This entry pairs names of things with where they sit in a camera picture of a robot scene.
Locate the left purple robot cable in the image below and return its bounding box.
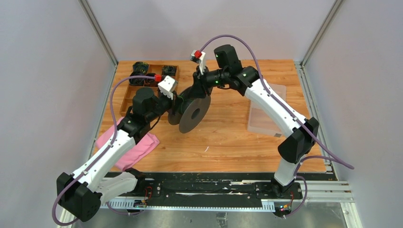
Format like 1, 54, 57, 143
52, 74, 163, 227

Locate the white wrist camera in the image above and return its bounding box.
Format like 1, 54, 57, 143
157, 76, 178, 100
190, 50, 206, 74

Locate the black coiled cable compartment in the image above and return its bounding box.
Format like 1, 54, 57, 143
144, 73, 161, 87
129, 71, 146, 86

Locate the clear plastic box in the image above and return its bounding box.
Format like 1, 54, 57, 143
247, 101, 282, 137

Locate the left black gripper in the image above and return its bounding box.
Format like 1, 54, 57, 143
146, 90, 185, 123

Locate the slotted aluminium cable duct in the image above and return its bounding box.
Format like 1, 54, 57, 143
108, 198, 276, 212

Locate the black cable spool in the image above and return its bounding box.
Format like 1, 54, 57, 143
168, 87, 211, 133

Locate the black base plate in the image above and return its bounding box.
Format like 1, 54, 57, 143
100, 171, 337, 209

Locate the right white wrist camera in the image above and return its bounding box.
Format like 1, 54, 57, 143
190, 50, 206, 74

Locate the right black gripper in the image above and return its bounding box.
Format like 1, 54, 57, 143
187, 66, 228, 99

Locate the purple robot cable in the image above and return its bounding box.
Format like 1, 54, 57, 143
52, 74, 163, 227
194, 34, 355, 219

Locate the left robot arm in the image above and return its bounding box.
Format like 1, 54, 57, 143
52, 86, 177, 226

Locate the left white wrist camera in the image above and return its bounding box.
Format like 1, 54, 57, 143
157, 76, 178, 100

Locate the coiled cable outside tray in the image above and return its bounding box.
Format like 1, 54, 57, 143
132, 61, 150, 74

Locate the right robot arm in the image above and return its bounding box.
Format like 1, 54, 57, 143
186, 44, 319, 198

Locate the pink cloth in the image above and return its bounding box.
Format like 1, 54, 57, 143
95, 126, 160, 171

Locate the black coiled cable middle compartment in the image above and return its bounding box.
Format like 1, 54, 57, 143
144, 73, 161, 87

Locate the black coiled cable left compartment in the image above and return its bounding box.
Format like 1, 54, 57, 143
129, 71, 146, 86

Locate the wooden compartment tray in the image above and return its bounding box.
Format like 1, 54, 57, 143
119, 64, 181, 121

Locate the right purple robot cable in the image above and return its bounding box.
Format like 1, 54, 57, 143
194, 34, 355, 219

